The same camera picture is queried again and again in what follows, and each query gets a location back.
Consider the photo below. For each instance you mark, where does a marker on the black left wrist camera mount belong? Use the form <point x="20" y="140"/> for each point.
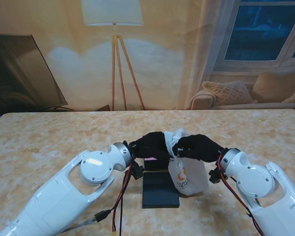
<point x="137" y="169"/>

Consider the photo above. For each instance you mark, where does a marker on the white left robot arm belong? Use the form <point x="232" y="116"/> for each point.
<point x="64" y="194"/>

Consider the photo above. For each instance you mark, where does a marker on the printed living room backdrop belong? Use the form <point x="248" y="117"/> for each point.
<point x="162" y="61"/>

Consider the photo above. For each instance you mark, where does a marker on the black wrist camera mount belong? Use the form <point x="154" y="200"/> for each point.
<point x="215" y="177"/>
<point x="137" y="169"/>

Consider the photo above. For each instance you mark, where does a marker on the white plastic bag orange print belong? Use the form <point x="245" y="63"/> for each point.
<point x="186" y="174"/>

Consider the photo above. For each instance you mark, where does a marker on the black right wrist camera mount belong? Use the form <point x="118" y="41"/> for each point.
<point x="215" y="177"/>

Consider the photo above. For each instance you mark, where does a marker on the black gift box lid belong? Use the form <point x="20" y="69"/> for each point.
<point x="158" y="194"/>

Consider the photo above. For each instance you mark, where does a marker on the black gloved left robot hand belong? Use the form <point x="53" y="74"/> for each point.
<point x="150" y="146"/>

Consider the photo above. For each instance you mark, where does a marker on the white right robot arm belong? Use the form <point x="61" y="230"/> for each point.
<point x="260" y="186"/>

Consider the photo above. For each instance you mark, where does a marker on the black gift box pink inside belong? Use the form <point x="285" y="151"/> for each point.
<point x="155" y="164"/>

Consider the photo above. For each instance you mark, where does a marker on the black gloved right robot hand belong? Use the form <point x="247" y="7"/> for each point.
<point x="199" y="148"/>

